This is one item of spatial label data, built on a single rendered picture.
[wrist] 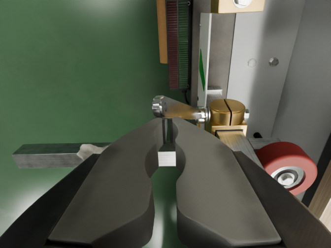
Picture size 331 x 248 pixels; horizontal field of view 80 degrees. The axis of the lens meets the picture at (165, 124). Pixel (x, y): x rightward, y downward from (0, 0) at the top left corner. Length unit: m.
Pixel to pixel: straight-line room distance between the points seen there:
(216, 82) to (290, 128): 0.22
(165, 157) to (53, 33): 1.05
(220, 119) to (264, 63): 0.29
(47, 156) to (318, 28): 0.54
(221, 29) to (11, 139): 1.56
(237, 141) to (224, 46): 0.22
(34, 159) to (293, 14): 0.57
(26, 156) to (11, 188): 1.72
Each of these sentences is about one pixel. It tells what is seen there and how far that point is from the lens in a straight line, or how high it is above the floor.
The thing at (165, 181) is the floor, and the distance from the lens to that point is 1.59.
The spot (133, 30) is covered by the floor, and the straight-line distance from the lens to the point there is 1.13.
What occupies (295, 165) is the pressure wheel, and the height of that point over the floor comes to 0.91.
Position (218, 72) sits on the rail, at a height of 0.70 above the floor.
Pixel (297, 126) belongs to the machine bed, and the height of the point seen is 0.71.
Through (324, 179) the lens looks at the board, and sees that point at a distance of 0.40.
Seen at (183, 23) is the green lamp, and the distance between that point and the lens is 0.41.
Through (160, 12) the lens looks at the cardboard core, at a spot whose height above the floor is 0.07.
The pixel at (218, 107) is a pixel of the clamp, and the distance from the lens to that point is 0.29.
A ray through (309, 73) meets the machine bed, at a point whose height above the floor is 0.70.
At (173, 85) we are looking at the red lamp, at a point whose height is 0.70.
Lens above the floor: 1.11
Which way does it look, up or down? 60 degrees down
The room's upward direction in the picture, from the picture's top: 177 degrees counter-clockwise
